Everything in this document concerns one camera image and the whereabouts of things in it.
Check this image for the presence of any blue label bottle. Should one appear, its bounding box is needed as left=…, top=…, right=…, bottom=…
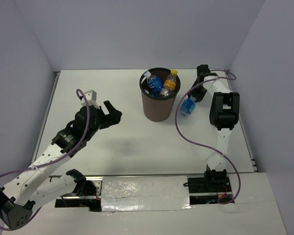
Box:
left=143, top=70, right=164, bottom=97

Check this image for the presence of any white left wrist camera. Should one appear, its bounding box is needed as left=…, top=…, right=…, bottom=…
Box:
left=84, top=90, right=100, bottom=109

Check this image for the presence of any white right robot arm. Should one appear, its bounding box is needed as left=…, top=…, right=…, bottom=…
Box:
left=188, top=79, right=240, bottom=193

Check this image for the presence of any brown bin black rim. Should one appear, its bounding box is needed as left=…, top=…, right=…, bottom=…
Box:
left=139, top=68, right=180, bottom=122

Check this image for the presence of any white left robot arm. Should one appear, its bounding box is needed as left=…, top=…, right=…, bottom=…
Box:
left=0, top=101, right=122, bottom=231

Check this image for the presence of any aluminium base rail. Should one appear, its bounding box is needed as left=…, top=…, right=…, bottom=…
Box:
left=55, top=174, right=235, bottom=212

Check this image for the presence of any clear bottle orange label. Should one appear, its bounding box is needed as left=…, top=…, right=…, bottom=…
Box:
left=160, top=70, right=178, bottom=97

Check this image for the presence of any silver foil sheet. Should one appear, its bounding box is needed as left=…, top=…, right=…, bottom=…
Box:
left=101, top=176, right=191, bottom=212

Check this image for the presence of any blue cap bottle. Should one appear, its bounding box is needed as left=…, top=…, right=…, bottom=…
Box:
left=180, top=97, right=196, bottom=117

